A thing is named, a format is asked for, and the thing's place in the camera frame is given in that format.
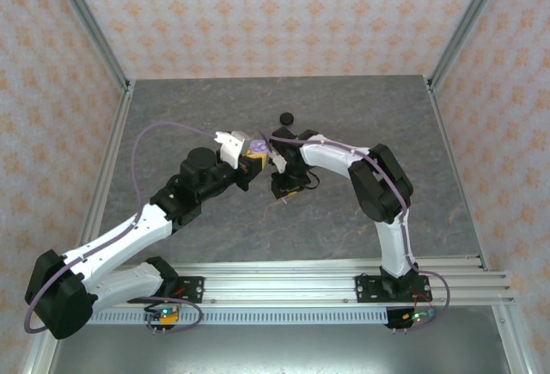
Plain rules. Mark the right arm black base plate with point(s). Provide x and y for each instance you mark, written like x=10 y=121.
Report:
x=365 y=288

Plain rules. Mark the purple earbud charging case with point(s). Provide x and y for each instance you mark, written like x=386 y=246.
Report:
x=259 y=146

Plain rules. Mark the narrow aluminium table edge rail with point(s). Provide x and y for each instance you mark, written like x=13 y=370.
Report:
x=279 y=267

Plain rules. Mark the wide aluminium mounting rail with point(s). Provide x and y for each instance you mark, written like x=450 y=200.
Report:
x=279 y=290

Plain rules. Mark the aluminium frame post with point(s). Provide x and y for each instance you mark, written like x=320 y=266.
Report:
x=465 y=26
x=92 y=26

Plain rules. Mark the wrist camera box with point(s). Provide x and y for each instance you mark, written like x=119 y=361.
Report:
x=278 y=164
x=232 y=146

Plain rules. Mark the right aluminium side rail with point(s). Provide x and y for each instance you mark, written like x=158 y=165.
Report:
x=444 y=133

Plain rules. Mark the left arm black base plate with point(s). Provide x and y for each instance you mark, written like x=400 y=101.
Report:
x=193 y=288

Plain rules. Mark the right aluminium frame post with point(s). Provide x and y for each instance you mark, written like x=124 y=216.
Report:
x=465 y=26

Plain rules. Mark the left aluminium side rail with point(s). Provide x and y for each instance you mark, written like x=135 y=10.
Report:
x=119 y=124

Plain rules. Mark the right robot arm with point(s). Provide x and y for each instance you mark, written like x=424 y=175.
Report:
x=393 y=245

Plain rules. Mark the aluminium side rail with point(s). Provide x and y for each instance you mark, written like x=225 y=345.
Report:
x=444 y=133
x=119 y=124

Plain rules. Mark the left aluminium frame post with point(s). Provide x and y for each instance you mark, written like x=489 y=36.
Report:
x=92 y=26

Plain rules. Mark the black earbud charging case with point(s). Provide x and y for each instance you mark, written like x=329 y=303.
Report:
x=287 y=119

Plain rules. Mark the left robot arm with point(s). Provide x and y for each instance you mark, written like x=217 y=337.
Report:
x=116 y=240

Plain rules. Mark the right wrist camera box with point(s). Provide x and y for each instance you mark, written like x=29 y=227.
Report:
x=278 y=164

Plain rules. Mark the grey sheet metal panel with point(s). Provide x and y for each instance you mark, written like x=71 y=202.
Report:
x=279 y=348

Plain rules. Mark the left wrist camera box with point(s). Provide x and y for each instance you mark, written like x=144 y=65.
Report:
x=232 y=146

